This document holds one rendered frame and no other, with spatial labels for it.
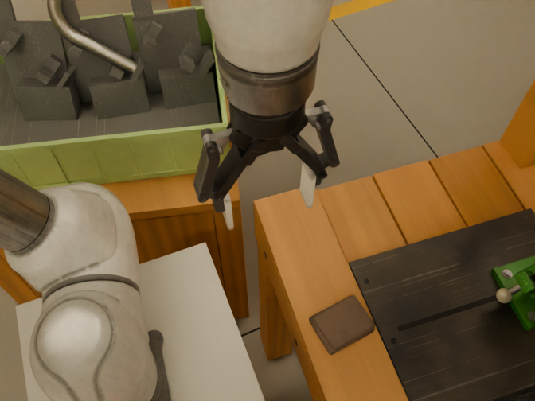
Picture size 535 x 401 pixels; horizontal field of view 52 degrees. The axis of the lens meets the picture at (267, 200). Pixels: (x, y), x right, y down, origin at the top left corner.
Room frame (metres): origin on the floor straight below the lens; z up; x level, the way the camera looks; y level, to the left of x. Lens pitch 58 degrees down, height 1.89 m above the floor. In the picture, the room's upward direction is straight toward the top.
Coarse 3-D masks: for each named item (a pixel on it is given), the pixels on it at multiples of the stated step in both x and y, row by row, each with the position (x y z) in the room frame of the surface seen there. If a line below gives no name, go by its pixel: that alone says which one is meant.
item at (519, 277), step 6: (534, 264) 0.43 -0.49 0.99; (522, 270) 0.43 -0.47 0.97; (528, 270) 0.43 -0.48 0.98; (534, 270) 0.42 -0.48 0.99; (516, 276) 0.41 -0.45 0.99; (522, 276) 0.41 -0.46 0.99; (528, 276) 0.41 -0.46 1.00; (534, 276) 0.40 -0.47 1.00; (522, 282) 0.40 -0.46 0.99; (528, 282) 0.40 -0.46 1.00; (534, 282) 0.40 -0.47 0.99; (522, 288) 0.39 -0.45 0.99; (528, 288) 0.39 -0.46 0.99; (534, 288) 0.38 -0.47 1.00; (534, 294) 0.38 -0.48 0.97
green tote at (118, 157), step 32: (128, 32) 1.15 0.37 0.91; (224, 96) 0.87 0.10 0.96; (192, 128) 0.78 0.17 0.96; (224, 128) 0.78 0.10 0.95; (0, 160) 0.72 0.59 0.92; (32, 160) 0.73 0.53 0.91; (64, 160) 0.74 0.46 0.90; (96, 160) 0.74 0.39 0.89; (128, 160) 0.76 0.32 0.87; (160, 160) 0.77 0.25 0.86; (192, 160) 0.78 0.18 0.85
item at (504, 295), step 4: (504, 288) 0.40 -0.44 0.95; (512, 288) 0.40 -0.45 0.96; (516, 288) 0.40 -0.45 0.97; (520, 288) 0.39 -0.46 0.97; (500, 292) 0.39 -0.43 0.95; (504, 292) 0.39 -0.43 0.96; (508, 292) 0.39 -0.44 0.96; (512, 292) 0.39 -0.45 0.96; (516, 292) 0.39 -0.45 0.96; (496, 296) 0.39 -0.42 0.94; (500, 296) 0.39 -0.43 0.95; (504, 296) 0.39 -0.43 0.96; (508, 296) 0.39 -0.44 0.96; (512, 296) 0.39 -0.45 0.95; (500, 300) 0.38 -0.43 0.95; (504, 300) 0.38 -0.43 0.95; (508, 300) 0.38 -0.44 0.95
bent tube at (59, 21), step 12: (48, 0) 1.01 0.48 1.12; (60, 0) 1.02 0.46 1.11; (48, 12) 1.00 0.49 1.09; (60, 12) 1.00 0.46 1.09; (60, 24) 0.99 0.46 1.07; (72, 36) 0.98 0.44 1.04; (84, 36) 0.99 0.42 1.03; (84, 48) 0.98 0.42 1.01; (96, 48) 0.98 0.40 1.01; (108, 48) 0.99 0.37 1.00; (108, 60) 0.97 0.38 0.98; (120, 60) 0.98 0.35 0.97; (132, 60) 0.99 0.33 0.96; (132, 72) 0.97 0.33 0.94
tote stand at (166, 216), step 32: (128, 192) 0.72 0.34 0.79; (160, 192) 0.72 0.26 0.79; (192, 192) 0.72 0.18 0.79; (160, 224) 0.67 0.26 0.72; (192, 224) 0.68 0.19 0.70; (224, 224) 0.69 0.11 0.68; (0, 256) 0.62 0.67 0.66; (160, 256) 0.67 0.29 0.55; (224, 256) 0.69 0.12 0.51; (32, 288) 0.62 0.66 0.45; (224, 288) 0.69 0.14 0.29
